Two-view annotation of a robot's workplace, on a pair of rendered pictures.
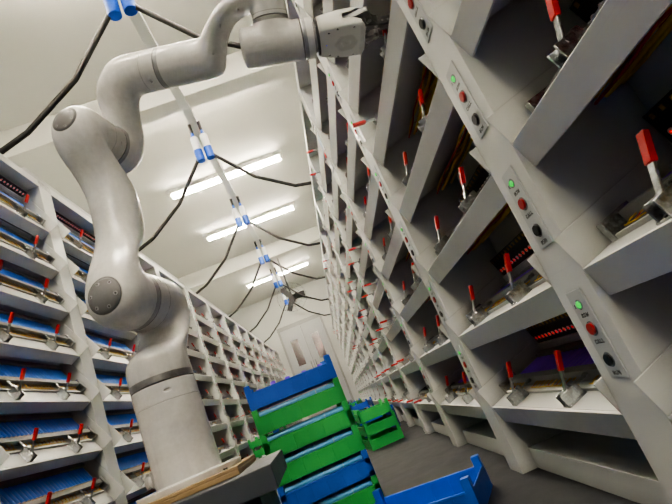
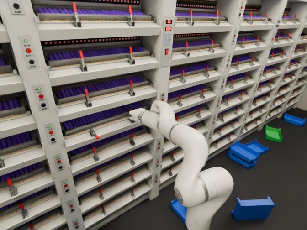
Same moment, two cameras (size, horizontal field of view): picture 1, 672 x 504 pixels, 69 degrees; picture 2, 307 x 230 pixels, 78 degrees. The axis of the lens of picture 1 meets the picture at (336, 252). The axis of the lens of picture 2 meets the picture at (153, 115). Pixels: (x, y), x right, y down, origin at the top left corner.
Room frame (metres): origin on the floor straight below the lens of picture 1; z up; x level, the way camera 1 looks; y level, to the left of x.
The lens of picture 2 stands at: (1.37, 0.68, 1.60)
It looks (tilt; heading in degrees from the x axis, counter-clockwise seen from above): 30 degrees down; 237
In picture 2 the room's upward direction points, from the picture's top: 3 degrees clockwise
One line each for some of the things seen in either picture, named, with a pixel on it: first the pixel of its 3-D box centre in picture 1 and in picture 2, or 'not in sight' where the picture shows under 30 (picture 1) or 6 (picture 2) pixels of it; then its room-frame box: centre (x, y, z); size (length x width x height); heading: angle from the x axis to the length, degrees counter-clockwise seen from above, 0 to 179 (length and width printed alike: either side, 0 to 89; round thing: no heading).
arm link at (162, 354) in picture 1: (155, 329); not in sight; (0.97, 0.41, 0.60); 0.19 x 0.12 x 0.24; 173
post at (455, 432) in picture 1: (388, 239); not in sight; (2.08, -0.24, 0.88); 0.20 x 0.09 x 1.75; 96
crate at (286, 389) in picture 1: (290, 384); not in sight; (1.73, 0.32, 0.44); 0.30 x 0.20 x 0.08; 102
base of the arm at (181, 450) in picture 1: (177, 433); not in sight; (0.94, 0.41, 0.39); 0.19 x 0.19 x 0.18
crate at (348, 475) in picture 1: (324, 477); not in sight; (1.73, 0.32, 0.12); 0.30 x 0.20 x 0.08; 102
